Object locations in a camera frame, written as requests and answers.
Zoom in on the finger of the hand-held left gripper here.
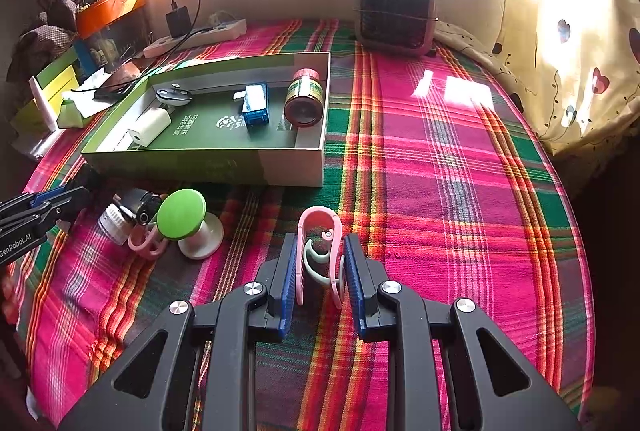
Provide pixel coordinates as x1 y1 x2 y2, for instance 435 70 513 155
0 188 93 232
0 183 76 214

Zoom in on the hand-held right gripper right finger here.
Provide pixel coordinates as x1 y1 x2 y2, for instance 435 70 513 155
342 233 583 431

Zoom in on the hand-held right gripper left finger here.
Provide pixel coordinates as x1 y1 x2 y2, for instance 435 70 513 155
59 233 301 431

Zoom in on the white round cap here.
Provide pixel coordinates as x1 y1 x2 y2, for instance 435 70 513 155
97 203 132 246

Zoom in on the pink plastic clip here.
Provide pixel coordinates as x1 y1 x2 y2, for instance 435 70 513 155
296 207 346 309
127 221 168 260

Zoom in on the black flashlight with clear tip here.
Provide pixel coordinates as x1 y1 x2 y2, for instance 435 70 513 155
112 188 163 227

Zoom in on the green topped white knob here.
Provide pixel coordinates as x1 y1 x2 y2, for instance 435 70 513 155
156 188 224 260

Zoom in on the white charger adapter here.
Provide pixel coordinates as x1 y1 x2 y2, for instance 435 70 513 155
126 107 173 148

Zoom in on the black round gadget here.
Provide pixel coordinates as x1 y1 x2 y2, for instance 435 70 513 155
155 82 193 108

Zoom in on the blue usb device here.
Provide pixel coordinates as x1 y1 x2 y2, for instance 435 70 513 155
234 82 271 128

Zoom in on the small brown medicine bottle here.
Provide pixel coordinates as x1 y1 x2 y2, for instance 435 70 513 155
283 67 324 129

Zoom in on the white tube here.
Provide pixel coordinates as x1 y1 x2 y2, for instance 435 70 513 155
28 76 57 134

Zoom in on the white tissue paper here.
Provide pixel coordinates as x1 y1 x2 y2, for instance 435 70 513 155
62 66 113 104

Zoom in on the yellow green cardboard box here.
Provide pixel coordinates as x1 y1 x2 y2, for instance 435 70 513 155
10 46 83 136

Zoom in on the plaid blanket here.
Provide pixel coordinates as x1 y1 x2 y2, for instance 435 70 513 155
10 16 596 431

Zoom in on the black smartphone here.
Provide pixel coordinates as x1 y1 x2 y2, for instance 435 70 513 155
92 61 146 100

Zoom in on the blue box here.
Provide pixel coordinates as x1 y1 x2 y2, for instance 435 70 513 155
72 38 101 76

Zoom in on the brown checkered cloth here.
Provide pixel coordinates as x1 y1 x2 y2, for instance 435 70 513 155
7 13 76 84

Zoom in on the clear plastic storage box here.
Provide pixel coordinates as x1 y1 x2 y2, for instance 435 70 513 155
85 18 151 66

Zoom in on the orange plastic box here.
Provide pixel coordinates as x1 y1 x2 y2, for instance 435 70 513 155
75 0 147 39

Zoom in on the black plugged charger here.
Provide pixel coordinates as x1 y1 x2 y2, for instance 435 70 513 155
165 8 193 39

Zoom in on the white power strip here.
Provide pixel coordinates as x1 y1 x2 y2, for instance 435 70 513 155
142 18 248 59

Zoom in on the small dark grille heater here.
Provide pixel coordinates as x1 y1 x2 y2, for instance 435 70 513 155
354 0 441 58

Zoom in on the cream curtain with hearts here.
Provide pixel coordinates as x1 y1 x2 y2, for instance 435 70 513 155
435 0 640 182

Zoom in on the black charging cable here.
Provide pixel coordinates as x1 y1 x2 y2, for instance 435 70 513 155
65 0 203 96

